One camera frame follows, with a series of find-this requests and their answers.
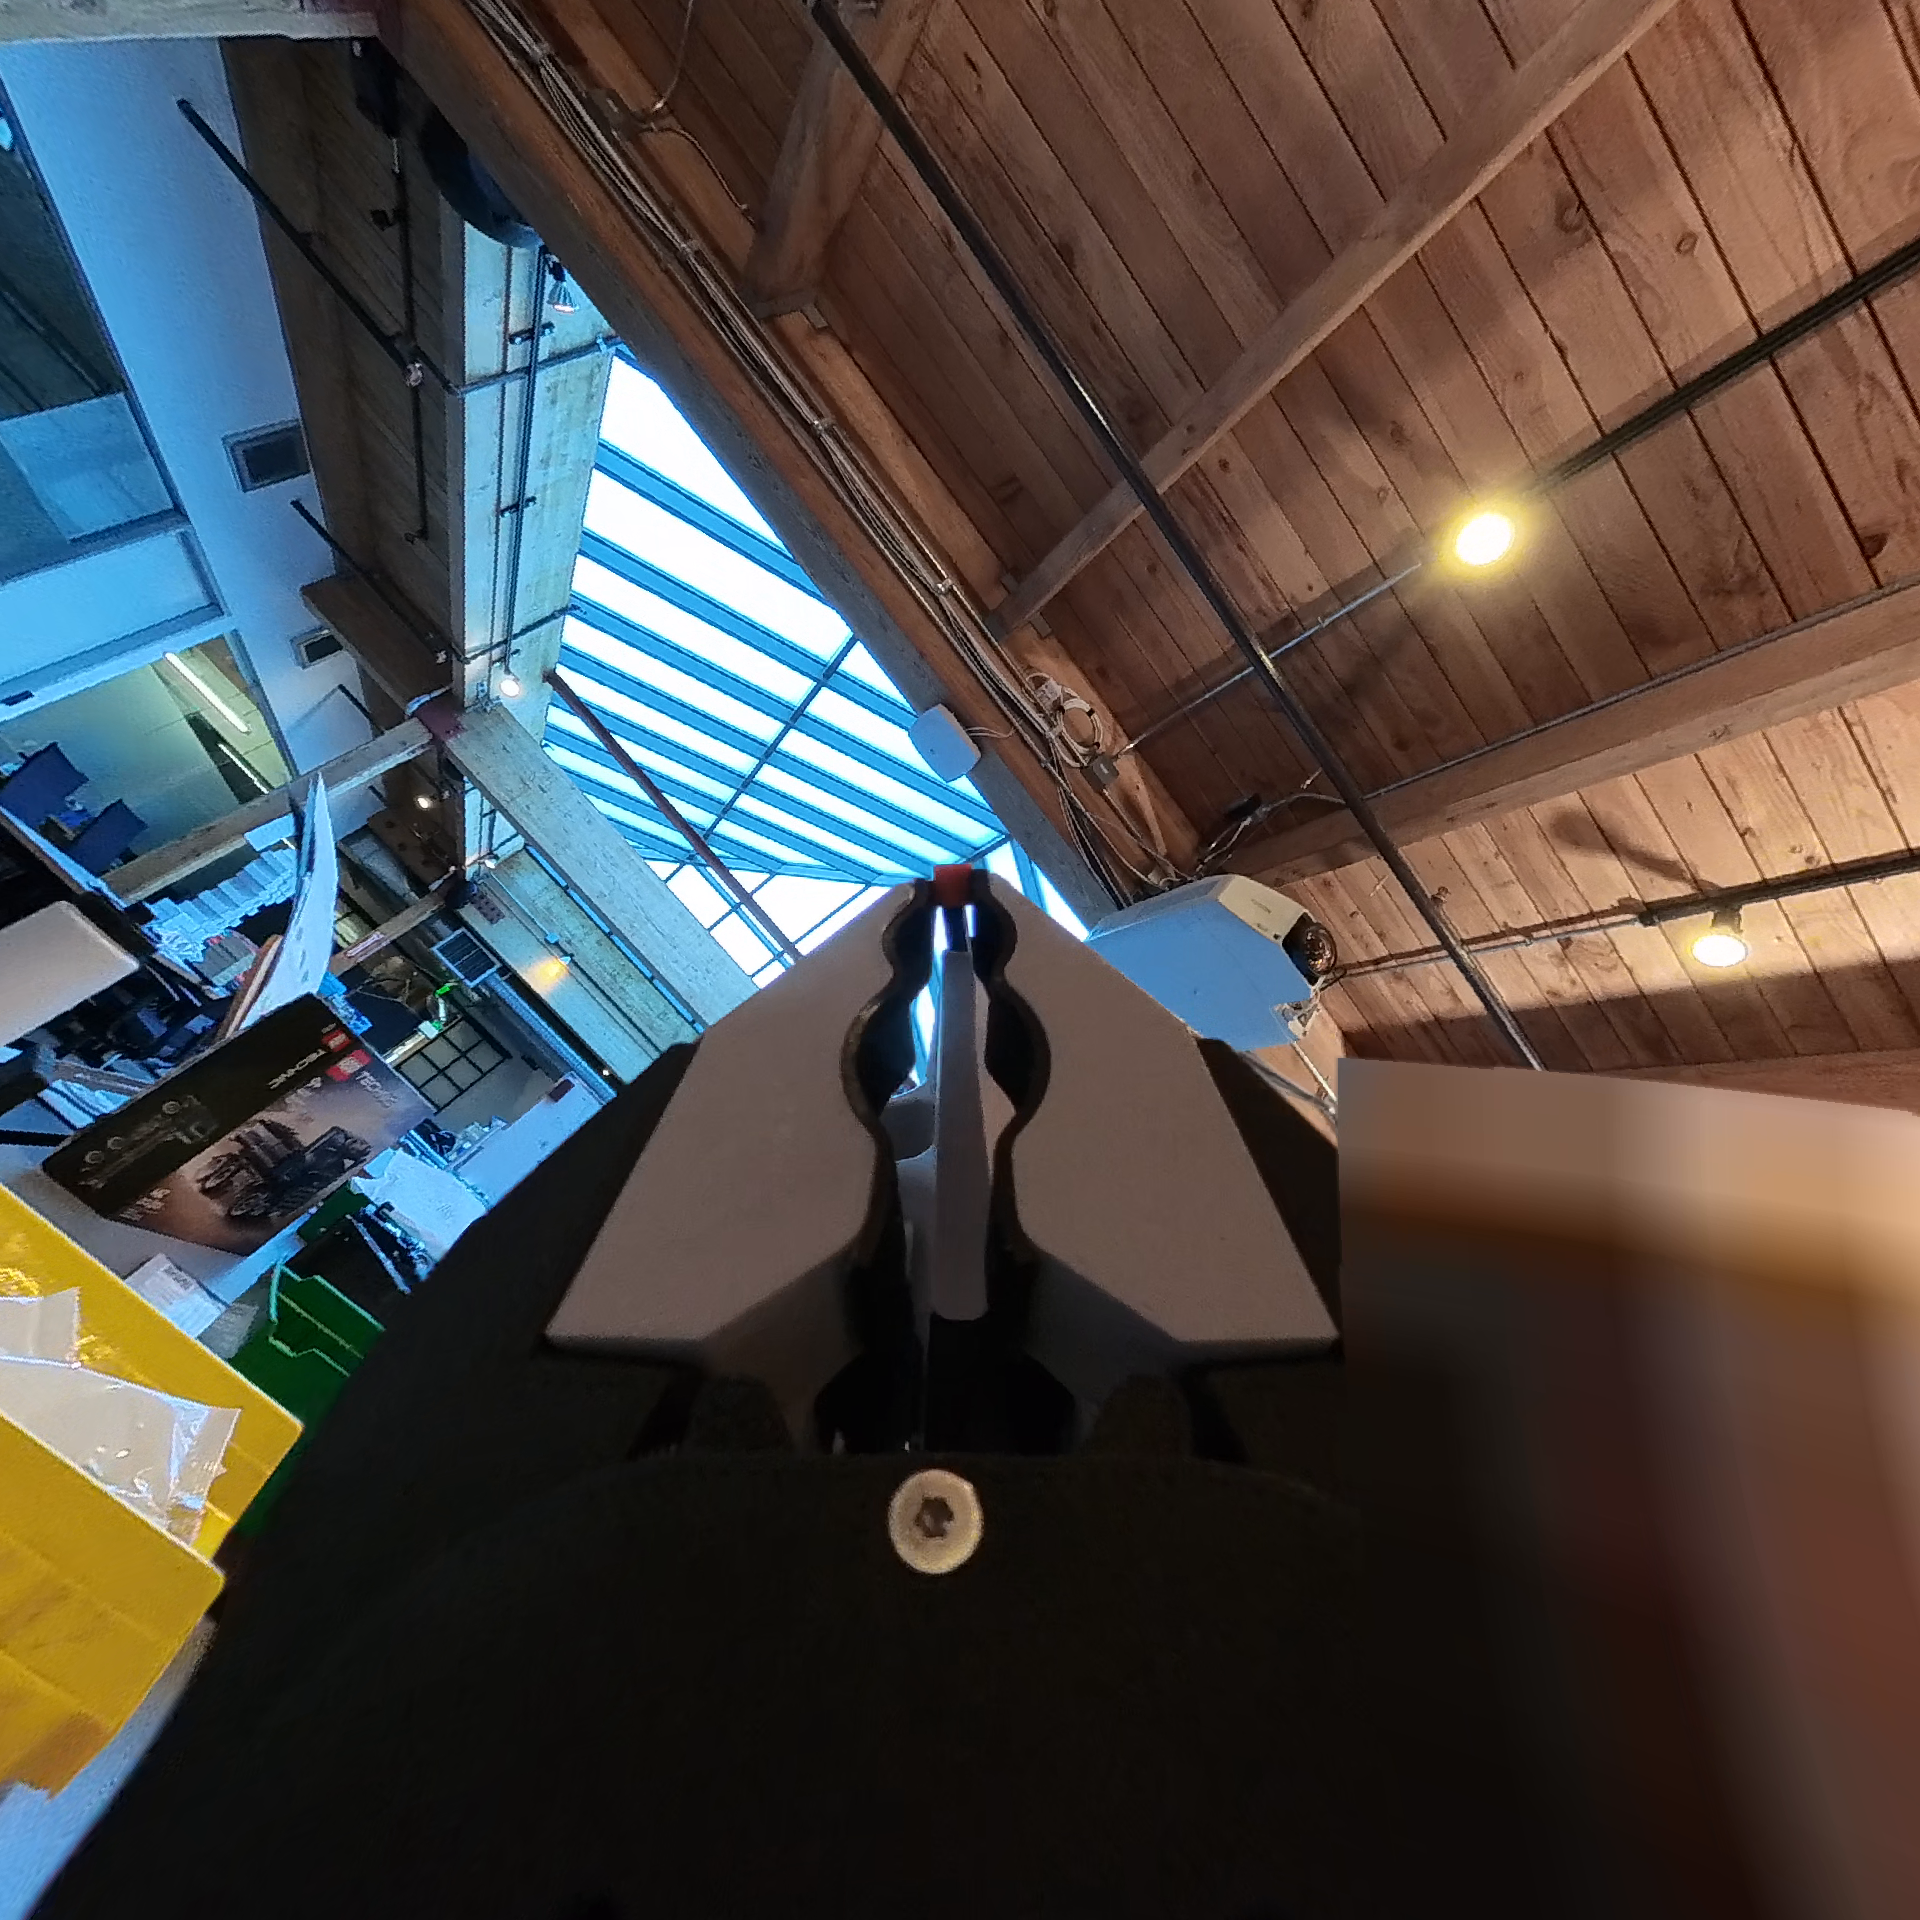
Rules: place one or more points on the grey wall vent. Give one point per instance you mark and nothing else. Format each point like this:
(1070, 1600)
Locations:
(267, 455)

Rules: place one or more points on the black round ceiling fixture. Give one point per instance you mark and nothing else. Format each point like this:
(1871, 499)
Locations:
(472, 188)

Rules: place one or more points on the bright ceiling spotlight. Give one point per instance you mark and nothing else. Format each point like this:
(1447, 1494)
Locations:
(1483, 537)

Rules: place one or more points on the black lighting track rail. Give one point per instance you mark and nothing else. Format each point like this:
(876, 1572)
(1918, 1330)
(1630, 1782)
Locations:
(1784, 888)
(1740, 361)

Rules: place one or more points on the green plastic bin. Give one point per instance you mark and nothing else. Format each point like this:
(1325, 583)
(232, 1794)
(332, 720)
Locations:
(314, 1335)

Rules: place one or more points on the glass skylight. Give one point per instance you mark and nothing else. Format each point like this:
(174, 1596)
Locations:
(721, 661)

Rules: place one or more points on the black toy set box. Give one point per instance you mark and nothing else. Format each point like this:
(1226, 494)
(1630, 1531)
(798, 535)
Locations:
(224, 1141)

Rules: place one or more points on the clear plastic bag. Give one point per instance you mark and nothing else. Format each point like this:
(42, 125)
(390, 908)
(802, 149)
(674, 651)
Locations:
(104, 1425)

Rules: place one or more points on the dim ceiling spotlight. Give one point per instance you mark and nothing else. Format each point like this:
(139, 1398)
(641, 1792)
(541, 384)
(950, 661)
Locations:
(1718, 942)

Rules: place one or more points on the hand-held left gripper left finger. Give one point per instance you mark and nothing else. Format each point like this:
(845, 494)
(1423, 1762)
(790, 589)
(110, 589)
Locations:
(721, 1185)

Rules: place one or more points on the small beam spotlight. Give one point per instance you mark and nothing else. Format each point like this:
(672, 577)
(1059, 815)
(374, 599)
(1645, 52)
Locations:
(510, 683)

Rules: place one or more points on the white flat panel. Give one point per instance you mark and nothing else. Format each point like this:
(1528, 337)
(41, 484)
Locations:
(53, 961)

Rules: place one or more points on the warm wall lamp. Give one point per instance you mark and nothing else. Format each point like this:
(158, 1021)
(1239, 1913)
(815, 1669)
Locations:
(548, 969)

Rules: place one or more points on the yellow plastic bin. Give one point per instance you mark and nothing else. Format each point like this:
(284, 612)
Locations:
(91, 1621)

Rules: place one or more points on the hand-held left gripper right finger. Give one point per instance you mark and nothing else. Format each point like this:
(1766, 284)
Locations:
(1154, 1185)

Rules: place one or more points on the white bent sheet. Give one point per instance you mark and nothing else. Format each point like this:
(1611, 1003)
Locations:
(308, 884)

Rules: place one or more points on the white security camera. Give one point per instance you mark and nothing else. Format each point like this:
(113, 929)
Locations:
(1222, 952)

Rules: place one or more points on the long black ceiling pipe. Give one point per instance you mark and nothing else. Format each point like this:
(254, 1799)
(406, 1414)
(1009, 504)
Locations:
(1185, 555)

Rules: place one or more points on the white paper label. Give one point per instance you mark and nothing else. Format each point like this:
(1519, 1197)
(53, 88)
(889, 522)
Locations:
(169, 1282)

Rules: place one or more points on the red diagonal rod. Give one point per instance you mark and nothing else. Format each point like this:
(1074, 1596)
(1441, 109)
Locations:
(669, 818)

